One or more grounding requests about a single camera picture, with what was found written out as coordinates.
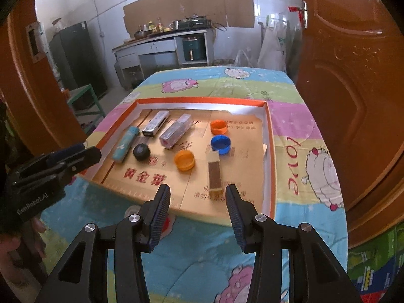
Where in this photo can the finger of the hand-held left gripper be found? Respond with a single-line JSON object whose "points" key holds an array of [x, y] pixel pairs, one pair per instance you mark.
{"points": [[74, 149], [90, 155]]}

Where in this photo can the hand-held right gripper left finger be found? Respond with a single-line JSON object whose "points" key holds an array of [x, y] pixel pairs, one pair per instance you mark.
{"points": [[159, 217]]}

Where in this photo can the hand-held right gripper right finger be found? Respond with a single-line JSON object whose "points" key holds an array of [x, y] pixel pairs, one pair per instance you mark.
{"points": [[236, 221]]}

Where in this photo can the teal tube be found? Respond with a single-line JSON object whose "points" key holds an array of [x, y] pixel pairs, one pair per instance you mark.
{"points": [[124, 145]]}

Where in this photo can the orange-edged shallow cardboard box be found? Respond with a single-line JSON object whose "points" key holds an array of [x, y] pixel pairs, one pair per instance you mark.
{"points": [[189, 195]]}

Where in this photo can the gold rectangular box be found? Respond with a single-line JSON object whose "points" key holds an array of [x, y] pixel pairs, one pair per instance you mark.
{"points": [[214, 176]]}

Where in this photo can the black bottle cap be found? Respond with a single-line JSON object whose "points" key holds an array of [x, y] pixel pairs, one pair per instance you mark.
{"points": [[141, 152]]}

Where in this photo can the yellow-orange bottle cap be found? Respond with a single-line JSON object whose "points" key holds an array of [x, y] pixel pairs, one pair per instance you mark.
{"points": [[184, 160]]}

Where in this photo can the blue bottle cap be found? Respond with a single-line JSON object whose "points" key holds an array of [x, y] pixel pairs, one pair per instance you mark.
{"points": [[221, 144]]}

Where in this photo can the clear plastic box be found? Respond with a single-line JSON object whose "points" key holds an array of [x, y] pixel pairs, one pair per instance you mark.
{"points": [[175, 131]]}

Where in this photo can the person's left hand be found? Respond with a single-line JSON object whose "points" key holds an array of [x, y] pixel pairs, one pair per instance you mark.
{"points": [[12, 249]]}

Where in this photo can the red bottle cap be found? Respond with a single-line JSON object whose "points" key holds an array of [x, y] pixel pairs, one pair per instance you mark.
{"points": [[169, 225]]}

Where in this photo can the green metal stool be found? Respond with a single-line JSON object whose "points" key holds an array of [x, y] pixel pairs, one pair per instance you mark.
{"points": [[83, 90]]}

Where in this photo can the orange wooden door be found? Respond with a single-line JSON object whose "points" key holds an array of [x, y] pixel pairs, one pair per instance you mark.
{"points": [[28, 101], [350, 85]]}

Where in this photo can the white power bank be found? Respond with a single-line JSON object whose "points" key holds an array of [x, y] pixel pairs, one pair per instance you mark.
{"points": [[154, 125]]}

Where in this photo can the grey gas cylinder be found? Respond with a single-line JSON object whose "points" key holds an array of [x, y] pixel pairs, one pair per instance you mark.
{"points": [[120, 74]]}

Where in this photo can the dark grey refrigerator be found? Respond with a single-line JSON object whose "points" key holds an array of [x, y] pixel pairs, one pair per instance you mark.
{"points": [[79, 60]]}

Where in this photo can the small orange bottle cap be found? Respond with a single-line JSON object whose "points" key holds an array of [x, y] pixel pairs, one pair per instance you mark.
{"points": [[218, 127]]}

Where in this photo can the grey kitchen counter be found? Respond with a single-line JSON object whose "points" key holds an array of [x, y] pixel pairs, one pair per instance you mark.
{"points": [[151, 49]]}

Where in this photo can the metal cooking pot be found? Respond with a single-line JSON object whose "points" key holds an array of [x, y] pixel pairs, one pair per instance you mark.
{"points": [[142, 34]]}

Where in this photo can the green carton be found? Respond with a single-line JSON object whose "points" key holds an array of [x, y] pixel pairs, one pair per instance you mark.
{"points": [[372, 258]]}

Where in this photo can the seasoning bottle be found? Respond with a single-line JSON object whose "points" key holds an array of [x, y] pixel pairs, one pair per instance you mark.
{"points": [[151, 26], [159, 24]]}

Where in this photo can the green air fryer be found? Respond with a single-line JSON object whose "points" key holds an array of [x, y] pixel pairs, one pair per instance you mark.
{"points": [[191, 49]]}

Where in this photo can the metal cup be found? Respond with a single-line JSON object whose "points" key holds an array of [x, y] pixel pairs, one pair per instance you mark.
{"points": [[175, 24]]}

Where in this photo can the red carton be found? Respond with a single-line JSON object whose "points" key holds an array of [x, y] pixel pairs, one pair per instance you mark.
{"points": [[374, 297]]}

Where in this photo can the black gas stove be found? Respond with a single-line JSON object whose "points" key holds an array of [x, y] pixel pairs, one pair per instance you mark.
{"points": [[197, 23]]}

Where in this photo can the white plastic bags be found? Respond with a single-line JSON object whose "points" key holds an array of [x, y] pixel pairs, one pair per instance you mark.
{"points": [[273, 47]]}

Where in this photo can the red ribbon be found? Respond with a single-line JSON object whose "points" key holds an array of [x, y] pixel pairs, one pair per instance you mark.
{"points": [[295, 8]]}

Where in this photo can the cardboard wall sheets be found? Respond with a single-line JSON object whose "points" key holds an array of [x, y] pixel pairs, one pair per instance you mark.
{"points": [[195, 6]]}

